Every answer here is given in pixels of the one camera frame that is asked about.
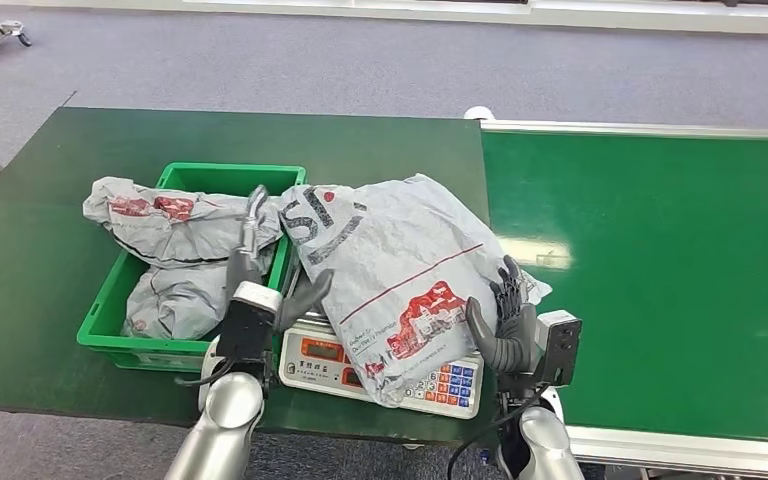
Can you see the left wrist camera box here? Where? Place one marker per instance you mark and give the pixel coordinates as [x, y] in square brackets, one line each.
[246, 328]

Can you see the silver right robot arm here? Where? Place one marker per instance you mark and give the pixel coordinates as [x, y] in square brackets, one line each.
[546, 444]

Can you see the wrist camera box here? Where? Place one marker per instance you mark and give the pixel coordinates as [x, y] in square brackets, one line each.
[559, 344]
[246, 328]

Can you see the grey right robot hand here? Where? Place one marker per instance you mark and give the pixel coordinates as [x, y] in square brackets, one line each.
[513, 338]

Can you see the small grey bag package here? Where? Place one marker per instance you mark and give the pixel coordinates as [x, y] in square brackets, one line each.
[172, 305]

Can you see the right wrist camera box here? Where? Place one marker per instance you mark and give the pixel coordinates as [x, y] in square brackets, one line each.
[559, 344]

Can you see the white conveyor end cap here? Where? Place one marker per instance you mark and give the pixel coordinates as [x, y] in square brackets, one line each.
[478, 113]

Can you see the dark green table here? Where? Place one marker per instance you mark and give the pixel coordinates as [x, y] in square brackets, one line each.
[159, 136]

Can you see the crumpled grey bag red print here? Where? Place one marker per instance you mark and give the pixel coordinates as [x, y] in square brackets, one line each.
[178, 225]

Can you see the white electronic scale steel tray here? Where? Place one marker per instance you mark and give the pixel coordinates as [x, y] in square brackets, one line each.
[318, 364]

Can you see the green conveyor belt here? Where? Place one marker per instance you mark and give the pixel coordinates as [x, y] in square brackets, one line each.
[675, 265]

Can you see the large grey courier bag package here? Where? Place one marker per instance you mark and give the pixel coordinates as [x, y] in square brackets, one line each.
[397, 265]

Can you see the green plastic crate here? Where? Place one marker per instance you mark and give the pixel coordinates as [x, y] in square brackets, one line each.
[188, 175]

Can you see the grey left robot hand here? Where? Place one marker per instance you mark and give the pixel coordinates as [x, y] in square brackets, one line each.
[251, 238]

